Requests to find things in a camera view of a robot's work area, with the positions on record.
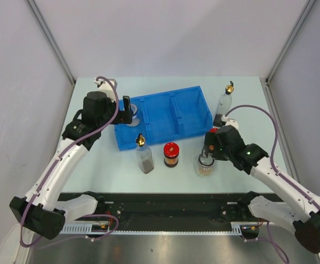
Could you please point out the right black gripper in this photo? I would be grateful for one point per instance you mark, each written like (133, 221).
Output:
(211, 139)

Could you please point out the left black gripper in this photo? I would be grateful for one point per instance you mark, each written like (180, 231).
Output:
(126, 113)

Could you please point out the glass jar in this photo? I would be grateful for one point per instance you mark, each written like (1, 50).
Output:
(135, 119)
(204, 165)

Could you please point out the red-lid jar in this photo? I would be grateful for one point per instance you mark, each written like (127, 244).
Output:
(213, 131)
(171, 154)

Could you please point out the glass bottle brown powder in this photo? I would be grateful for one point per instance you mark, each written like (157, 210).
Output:
(144, 154)

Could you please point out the glass bottle black base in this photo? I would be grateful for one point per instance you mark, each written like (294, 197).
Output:
(224, 104)

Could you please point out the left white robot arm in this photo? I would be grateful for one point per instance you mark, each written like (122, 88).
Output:
(39, 210)

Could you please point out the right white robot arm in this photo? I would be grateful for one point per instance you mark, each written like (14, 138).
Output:
(301, 212)

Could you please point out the blue three-compartment plastic bin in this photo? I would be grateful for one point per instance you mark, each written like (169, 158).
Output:
(166, 116)

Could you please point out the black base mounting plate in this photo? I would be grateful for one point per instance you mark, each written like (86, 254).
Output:
(175, 209)

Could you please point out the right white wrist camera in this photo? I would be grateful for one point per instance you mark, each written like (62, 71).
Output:
(228, 121)

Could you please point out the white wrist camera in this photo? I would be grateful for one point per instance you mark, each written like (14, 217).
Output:
(105, 87)
(228, 121)

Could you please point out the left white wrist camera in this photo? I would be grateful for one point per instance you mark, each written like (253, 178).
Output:
(105, 87)

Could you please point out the white slotted cable duct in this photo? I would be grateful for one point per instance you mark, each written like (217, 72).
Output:
(98, 229)

